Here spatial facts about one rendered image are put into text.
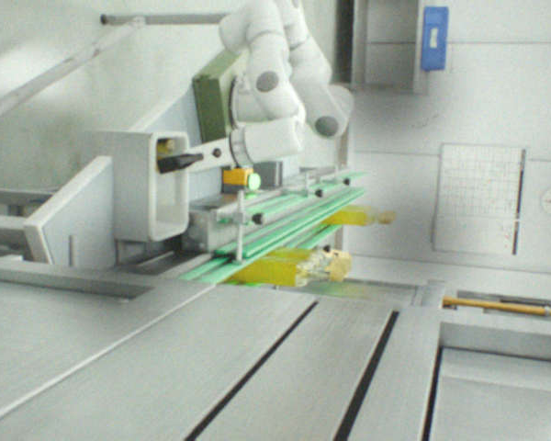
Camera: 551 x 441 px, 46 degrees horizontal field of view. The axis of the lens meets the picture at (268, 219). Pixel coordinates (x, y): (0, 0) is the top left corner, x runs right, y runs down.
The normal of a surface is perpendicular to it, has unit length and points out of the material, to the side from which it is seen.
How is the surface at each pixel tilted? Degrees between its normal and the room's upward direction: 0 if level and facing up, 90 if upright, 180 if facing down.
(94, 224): 0
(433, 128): 90
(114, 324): 90
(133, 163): 90
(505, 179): 90
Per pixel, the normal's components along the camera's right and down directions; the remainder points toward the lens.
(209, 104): -0.29, 0.52
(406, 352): 0.04, -0.99
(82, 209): 0.95, 0.08
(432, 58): -0.32, 0.18
